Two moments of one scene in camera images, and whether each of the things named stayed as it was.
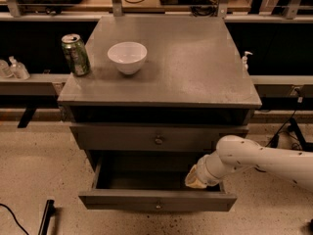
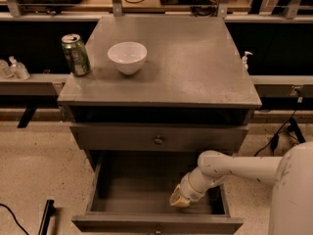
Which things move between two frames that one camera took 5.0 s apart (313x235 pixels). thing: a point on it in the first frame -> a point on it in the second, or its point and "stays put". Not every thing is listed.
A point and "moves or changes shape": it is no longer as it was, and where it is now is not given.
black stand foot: x=49 y=211 stays put
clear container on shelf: x=5 y=70 stays put
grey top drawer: x=153 y=136 stays put
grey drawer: x=152 y=183 moves or changes shape
